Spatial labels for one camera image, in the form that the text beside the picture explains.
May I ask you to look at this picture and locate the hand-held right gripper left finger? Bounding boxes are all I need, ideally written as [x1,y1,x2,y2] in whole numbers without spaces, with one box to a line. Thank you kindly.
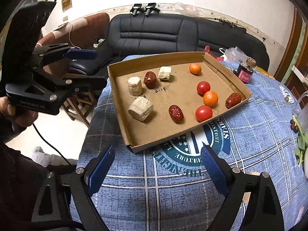
[31,145,116,231]

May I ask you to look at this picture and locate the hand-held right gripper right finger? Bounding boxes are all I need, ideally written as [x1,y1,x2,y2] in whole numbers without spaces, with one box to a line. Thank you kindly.
[200,145,285,231]

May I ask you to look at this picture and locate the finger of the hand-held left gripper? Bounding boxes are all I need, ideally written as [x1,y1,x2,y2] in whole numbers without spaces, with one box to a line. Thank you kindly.
[61,74,108,94]
[34,43,98,66]

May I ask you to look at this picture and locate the cream fibrous chunk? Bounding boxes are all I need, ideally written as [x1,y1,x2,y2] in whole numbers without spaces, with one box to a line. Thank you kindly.
[127,76,142,96]
[158,66,172,81]
[128,96,154,122]

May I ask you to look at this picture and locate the red tomato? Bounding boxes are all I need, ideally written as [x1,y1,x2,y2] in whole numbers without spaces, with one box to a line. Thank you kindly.
[195,105,213,122]
[197,81,211,96]

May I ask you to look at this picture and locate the small orange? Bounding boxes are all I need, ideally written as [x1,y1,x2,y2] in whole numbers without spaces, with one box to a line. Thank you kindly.
[203,91,218,107]
[189,64,202,75]

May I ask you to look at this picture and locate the brown cardboard tray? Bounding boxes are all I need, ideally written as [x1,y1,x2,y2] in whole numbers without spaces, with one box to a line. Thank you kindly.
[107,51,253,154]

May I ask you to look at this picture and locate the person's left forearm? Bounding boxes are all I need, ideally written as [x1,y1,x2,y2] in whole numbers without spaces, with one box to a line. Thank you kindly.
[0,119,27,147]

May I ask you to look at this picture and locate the person's left hand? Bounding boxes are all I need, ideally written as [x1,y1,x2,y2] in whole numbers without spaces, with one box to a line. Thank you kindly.
[0,96,39,128]

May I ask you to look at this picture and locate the brown armchair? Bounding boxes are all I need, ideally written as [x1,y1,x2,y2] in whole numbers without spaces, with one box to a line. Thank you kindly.
[40,13,110,53]

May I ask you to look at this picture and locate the wooden stool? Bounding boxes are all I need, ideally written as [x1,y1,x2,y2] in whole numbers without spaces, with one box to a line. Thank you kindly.
[63,91,97,127]

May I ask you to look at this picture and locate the blue checked tablecloth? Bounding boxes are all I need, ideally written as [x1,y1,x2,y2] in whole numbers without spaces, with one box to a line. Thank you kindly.
[61,54,308,231]

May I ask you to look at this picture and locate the grey cloth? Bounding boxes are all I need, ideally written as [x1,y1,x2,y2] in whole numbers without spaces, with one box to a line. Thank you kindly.
[31,147,77,166]

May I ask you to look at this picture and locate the black clamp device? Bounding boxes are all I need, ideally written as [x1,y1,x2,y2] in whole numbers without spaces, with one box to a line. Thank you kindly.
[130,3,143,17]
[144,2,160,17]

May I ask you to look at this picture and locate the black leather sofa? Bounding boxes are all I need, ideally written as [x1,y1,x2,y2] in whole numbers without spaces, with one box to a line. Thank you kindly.
[65,13,269,77]

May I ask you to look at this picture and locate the person's dark clothing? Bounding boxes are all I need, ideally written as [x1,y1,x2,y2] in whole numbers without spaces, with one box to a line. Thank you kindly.
[0,137,80,231]

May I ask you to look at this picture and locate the green leafy vegetables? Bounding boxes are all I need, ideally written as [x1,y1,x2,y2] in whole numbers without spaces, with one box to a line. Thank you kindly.
[291,118,308,166]

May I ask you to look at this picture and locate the dark jar pink label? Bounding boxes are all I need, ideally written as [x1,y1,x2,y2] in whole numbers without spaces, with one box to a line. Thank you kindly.
[234,63,257,85]

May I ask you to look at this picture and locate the clear glass mug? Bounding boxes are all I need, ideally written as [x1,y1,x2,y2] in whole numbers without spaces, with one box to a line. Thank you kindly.
[293,92,308,135]

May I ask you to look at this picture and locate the clear plastic bag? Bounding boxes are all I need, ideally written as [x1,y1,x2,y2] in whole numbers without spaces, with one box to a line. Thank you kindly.
[219,47,248,63]

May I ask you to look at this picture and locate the red plastic bag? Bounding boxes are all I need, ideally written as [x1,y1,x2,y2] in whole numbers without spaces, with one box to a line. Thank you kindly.
[204,45,224,62]

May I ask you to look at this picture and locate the wooden door frame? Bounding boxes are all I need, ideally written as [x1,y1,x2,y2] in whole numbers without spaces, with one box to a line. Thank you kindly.
[274,7,308,101]

